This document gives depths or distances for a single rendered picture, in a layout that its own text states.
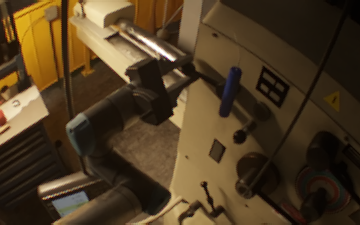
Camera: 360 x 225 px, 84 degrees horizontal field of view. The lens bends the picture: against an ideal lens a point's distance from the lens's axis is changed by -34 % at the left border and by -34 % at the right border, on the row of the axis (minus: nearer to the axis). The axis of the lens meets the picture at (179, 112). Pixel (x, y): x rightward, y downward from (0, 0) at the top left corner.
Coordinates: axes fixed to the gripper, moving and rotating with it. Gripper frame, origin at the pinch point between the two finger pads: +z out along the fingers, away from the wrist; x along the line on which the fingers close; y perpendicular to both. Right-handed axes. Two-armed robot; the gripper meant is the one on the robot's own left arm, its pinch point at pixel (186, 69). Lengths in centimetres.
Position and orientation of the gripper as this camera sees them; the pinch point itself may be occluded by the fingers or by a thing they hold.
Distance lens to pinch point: 66.0
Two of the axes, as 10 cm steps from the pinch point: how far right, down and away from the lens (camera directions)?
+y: -6.6, -1.6, 7.4
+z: 7.0, -4.8, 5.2
